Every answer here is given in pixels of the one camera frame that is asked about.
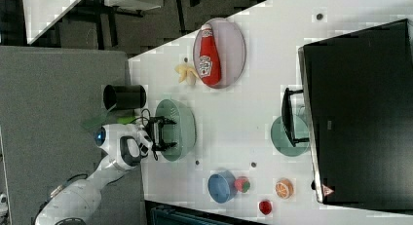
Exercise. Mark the red ketchup bottle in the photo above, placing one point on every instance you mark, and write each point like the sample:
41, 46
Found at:
209, 65

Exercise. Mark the grey round plate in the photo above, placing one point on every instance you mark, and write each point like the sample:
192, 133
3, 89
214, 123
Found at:
230, 46

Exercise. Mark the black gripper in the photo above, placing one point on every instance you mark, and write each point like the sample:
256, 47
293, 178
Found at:
153, 128

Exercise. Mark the toy orange slice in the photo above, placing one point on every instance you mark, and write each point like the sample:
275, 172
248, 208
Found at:
284, 188

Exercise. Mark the black toaster oven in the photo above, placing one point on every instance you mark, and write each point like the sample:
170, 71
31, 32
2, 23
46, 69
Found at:
358, 91

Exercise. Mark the green oval strainer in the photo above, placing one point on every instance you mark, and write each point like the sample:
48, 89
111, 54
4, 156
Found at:
182, 133

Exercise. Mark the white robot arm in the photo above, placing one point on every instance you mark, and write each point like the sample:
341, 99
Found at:
125, 146

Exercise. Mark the peeled toy banana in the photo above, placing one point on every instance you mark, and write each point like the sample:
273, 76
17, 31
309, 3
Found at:
187, 73

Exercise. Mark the toy strawberry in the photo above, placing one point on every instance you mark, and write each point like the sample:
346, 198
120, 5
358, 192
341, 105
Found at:
242, 184

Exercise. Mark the small red toy fruit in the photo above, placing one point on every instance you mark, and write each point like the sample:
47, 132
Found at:
265, 207

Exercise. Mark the blue bowl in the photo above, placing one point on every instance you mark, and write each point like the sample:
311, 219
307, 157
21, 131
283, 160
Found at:
221, 186

